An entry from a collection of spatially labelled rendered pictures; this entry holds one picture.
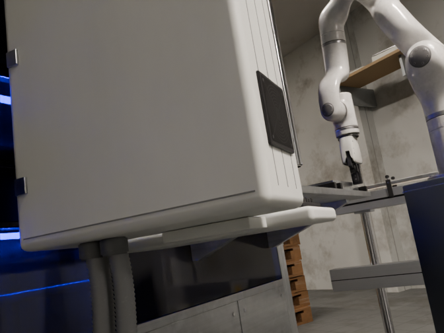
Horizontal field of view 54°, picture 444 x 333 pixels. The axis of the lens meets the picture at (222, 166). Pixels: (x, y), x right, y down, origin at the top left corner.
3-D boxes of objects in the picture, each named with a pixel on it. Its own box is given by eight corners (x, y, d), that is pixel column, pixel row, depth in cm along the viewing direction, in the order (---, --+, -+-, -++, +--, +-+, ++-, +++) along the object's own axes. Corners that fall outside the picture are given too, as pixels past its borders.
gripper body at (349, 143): (342, 139, 166) (348, 168, 164) (333, 135, 158) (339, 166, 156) (361, 133, 162) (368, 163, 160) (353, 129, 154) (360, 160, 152)
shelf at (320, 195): (147, 223, 131) (147, 217, 132) (259, 217, 190) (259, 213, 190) (293, 191, 106) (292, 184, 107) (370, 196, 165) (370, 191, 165)
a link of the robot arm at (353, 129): (339, 133, 167) (341, 141, 166) (331, 130, 159) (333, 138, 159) (361, 127, 162) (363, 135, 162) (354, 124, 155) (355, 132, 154)
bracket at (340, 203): (269, 248, 174) (263, 215, 176) (272, 247, 176) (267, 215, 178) (353, 235, 156) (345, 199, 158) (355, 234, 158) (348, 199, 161)
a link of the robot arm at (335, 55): (328, 32, 154) (339, 117, 150) (350, 43, 165) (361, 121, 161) (306, 41, 160) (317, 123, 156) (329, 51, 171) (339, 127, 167)
